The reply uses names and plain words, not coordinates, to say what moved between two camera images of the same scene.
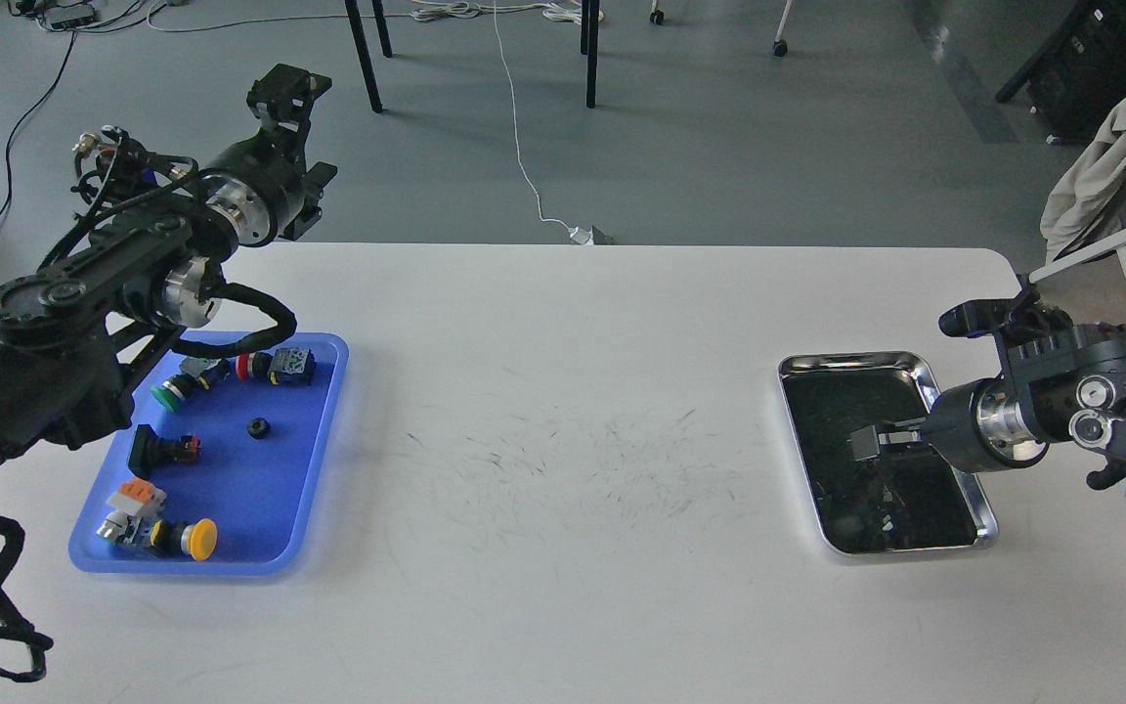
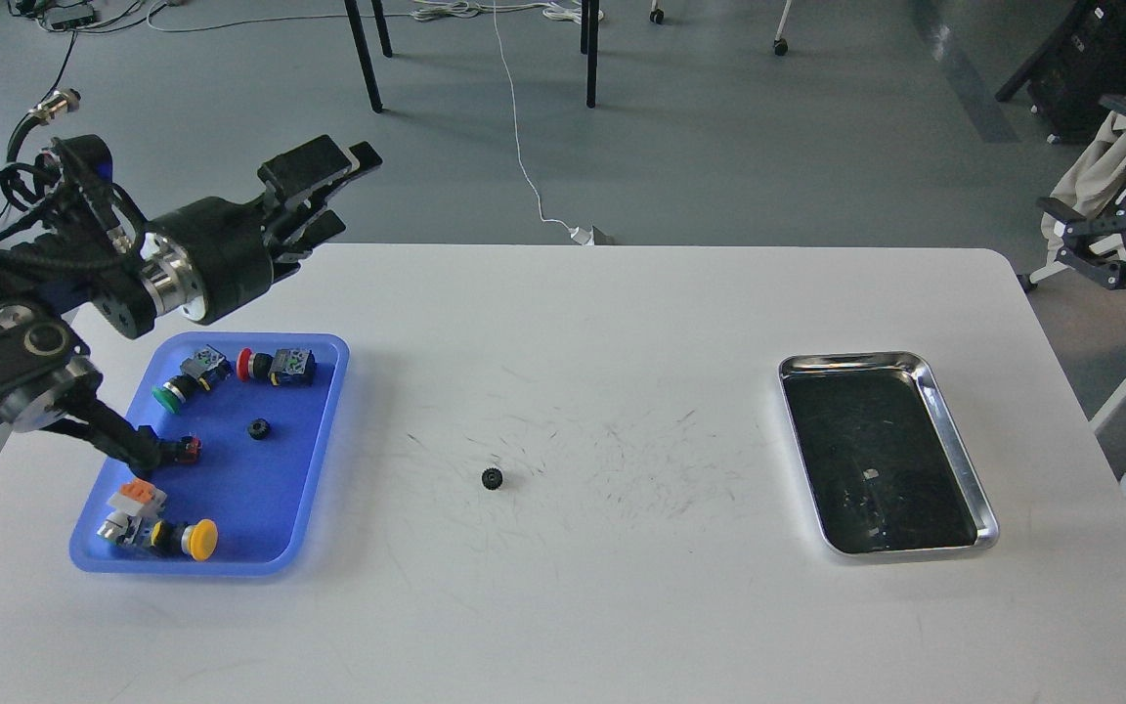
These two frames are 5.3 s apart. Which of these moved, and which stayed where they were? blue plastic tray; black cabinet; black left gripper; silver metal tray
Moved: black left gripper
Stayed: silver metal tray; blue plastic tray; black cabinet
